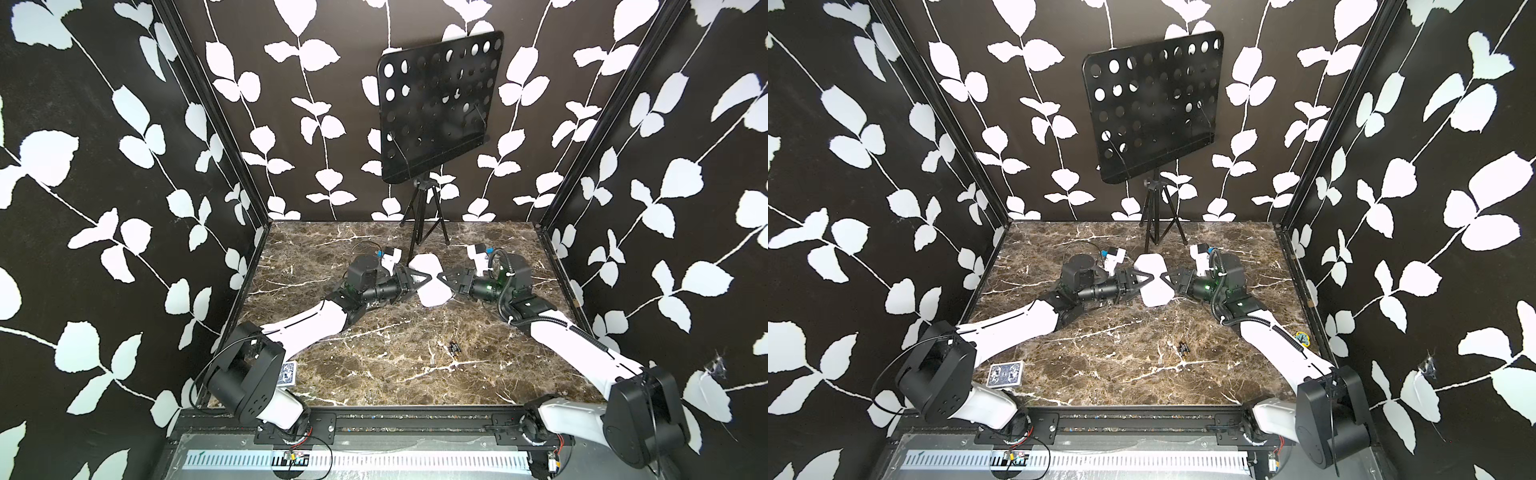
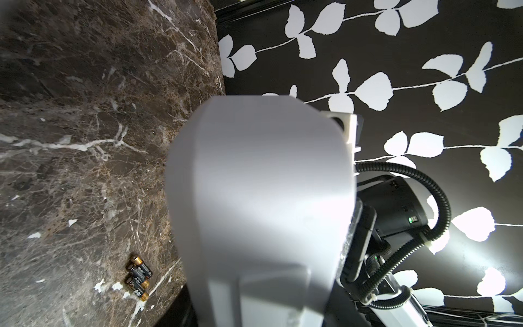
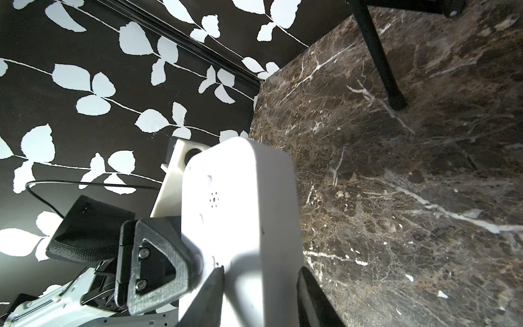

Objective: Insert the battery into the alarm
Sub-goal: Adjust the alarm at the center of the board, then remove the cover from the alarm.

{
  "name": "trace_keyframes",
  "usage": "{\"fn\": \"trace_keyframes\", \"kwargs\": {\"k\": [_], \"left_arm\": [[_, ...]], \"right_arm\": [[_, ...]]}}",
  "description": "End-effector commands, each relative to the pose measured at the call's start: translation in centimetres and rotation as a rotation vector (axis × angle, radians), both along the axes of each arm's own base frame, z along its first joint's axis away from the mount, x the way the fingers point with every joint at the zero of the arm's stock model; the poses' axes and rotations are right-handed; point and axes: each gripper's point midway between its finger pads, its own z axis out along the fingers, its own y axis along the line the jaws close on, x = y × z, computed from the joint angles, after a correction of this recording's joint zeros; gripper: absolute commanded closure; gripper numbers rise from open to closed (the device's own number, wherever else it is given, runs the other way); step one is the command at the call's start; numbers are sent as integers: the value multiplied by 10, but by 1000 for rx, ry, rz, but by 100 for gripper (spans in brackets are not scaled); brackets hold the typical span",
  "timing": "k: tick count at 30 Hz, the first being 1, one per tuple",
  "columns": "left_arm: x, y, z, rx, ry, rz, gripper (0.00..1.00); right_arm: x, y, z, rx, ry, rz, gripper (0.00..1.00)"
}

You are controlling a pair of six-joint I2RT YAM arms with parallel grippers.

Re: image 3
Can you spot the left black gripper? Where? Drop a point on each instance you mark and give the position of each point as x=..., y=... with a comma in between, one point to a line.
x=154, y=268

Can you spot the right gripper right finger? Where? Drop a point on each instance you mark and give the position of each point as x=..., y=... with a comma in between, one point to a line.
x=314, y=308

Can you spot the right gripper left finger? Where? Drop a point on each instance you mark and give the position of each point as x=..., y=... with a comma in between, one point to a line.
x=206, y=308

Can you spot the white digital alarm clock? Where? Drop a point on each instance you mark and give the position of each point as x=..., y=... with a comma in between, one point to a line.
x=240, y=211

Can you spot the black perforated music stand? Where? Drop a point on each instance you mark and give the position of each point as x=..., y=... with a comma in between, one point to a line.
x=360, y=11

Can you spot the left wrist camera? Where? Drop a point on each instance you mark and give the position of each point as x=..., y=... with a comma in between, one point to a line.
x=169, y=199

